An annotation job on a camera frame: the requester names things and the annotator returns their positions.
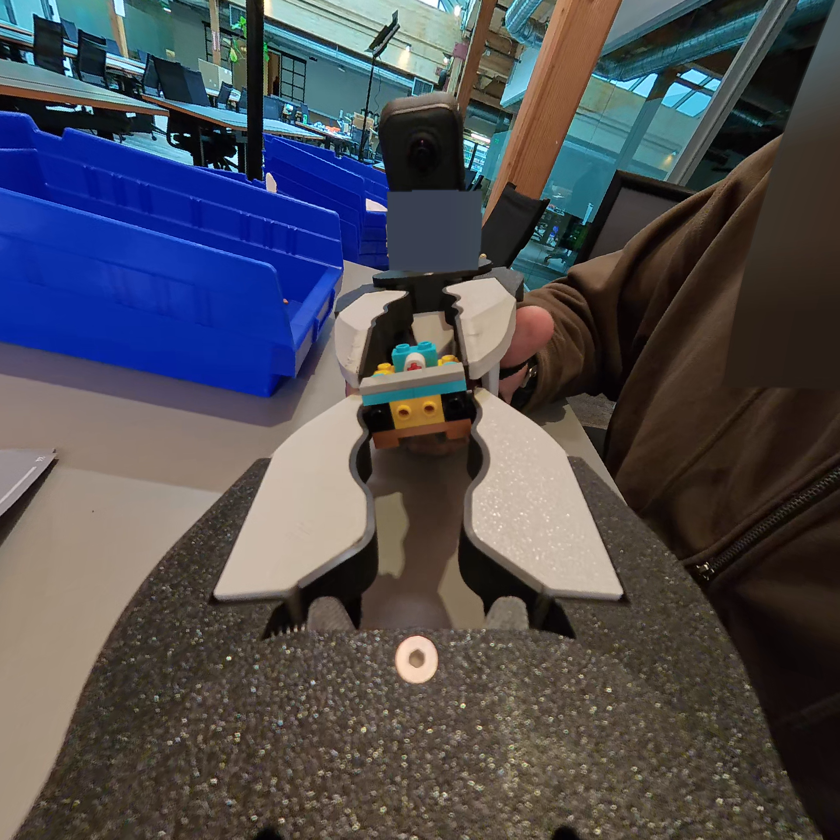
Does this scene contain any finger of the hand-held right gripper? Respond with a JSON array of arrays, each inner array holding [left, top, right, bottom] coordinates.
[[333, 290, 411, 389], [446, 277, 519, 396]]

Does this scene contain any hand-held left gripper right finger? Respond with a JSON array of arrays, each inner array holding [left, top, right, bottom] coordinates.
[[458, 388, 624, 603]]

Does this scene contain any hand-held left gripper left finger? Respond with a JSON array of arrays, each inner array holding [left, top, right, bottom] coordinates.
[[213, 394, 380, 603]]

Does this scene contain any blue yellow brick model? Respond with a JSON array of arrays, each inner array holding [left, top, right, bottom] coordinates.
[[374, 341, 460, 383]]

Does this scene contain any teal brown toy brick assembly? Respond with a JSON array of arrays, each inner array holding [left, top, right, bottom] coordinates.
[[360, 364, 475, 452]]

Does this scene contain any grey desk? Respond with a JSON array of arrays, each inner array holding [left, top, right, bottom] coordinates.
[[0, 259, 631, 834]]

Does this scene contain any person's right hand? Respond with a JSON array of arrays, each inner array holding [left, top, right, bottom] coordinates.
[[500, 305, 556, 383]]

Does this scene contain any black fabric chair back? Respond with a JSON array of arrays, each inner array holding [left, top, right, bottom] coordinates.
[[482, 184, 550, 271]]

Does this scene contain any blue storage bin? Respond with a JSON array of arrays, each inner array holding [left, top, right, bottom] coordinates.
[[0, 110, 342, 277], [0, 187, 343, 398], [262, 134, 389, 270]]

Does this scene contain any black monitor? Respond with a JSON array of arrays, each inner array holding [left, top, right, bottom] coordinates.
[[577, 171, 698, 263]]

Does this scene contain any person's brown jacket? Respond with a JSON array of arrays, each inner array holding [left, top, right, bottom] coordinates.
[[604, 367, 840, 840]]

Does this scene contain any wooden pillar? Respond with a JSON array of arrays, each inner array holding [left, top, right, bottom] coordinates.
[[482, 0, 622, 224]]

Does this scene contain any black light stand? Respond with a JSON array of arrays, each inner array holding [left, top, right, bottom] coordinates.
[[364, 10, 401, 165]]

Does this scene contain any black pole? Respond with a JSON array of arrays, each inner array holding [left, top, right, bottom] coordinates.
[[244, 0, 266, 182]]

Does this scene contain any grey instruction booklet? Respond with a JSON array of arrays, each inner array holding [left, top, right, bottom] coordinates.
[[0, 448, 59, 519]]

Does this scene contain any long office table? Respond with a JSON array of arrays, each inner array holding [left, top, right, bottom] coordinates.
[[0, 59, 170, 142]]

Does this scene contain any black wrist strap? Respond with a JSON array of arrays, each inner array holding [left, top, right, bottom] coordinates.
[[500, 357, 540, 411]]

